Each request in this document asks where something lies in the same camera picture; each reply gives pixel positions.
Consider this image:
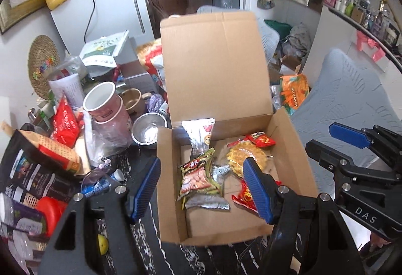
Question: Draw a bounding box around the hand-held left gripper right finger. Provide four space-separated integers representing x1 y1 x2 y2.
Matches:
243 157 366 275

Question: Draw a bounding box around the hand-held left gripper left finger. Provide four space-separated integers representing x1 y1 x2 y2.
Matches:
38 156 161 275

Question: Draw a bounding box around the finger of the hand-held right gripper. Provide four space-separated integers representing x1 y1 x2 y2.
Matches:
329 122 402 169
305 140 402 185

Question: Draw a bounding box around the red snack bag yellow print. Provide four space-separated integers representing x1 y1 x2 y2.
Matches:
232 177 261 211

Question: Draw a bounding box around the clear bag of yellow crackers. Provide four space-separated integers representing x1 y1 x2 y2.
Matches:
224 140 269 178

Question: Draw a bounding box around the small red snack packet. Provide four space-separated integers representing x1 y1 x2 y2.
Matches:
245 132 277 148

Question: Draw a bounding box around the plain silver foil packet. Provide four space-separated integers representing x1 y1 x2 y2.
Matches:
185 193 230 211

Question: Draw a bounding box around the green snack packet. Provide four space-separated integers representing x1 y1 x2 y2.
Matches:
177 149 223 203

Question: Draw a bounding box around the silver snack packet red label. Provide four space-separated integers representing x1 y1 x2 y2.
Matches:
181 118 216 156

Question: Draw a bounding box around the cardboard box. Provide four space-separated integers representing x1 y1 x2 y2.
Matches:
156 11 319 246

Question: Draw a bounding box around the plastic water bottle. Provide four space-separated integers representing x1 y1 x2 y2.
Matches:
80 168 124 197

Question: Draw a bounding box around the metal bowl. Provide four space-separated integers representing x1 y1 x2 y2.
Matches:
131 112 168 145

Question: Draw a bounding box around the clear plastic bag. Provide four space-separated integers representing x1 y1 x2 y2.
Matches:
83 115 132 162

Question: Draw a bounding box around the orange printed bag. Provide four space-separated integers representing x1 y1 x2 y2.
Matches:
279 74 310 115

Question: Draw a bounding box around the yellow lemon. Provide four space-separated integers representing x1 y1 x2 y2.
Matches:
97 234 109 255

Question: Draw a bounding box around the pink paper cup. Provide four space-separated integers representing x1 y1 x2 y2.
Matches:
82 82 124 123
94 96 132 140

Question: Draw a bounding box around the small gold pot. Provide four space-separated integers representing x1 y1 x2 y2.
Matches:
119 88 151 114

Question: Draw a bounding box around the brown paper bag red print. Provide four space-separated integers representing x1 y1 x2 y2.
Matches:
2 121 83 173

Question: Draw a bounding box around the red lidded container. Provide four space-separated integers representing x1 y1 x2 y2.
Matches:
36 196 68 238

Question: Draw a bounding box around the white cabinet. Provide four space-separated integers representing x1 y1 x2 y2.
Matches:
301 6 402 81

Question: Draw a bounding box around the red paper packet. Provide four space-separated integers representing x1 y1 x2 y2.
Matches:
50 96 83 148

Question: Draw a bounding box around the grey cloth bundle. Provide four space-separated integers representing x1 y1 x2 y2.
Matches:
283 23 312 57

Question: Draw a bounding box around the black printed box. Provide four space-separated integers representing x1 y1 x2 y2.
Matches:
0 129 80 209

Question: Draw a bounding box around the grey box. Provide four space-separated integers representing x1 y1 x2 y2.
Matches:
115 36 156 96

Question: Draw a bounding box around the red white printed bag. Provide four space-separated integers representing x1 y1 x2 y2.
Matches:
136 42 165 93

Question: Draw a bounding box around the white paper cup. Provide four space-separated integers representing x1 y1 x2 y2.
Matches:
48 72 85 112

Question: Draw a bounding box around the row of bottles and jars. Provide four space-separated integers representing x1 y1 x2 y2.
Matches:
325 0 402 56

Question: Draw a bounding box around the green bag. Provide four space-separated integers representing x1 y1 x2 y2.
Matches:
264 19 292 40

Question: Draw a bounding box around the purple white pouch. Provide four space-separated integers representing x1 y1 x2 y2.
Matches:
0 193 47 236

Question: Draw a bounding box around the green white box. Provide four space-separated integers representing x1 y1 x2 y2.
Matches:
79 30 130 68

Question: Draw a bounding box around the round woven mat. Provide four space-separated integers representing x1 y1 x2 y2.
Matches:
28 35 61 100

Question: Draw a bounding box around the white refrigerator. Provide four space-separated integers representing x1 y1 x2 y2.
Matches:
50 0 154 56

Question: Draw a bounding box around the framed picture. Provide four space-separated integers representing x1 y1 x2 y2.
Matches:
0 0 47 35

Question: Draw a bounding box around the black power cable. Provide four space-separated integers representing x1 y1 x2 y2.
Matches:
84 0 96 43

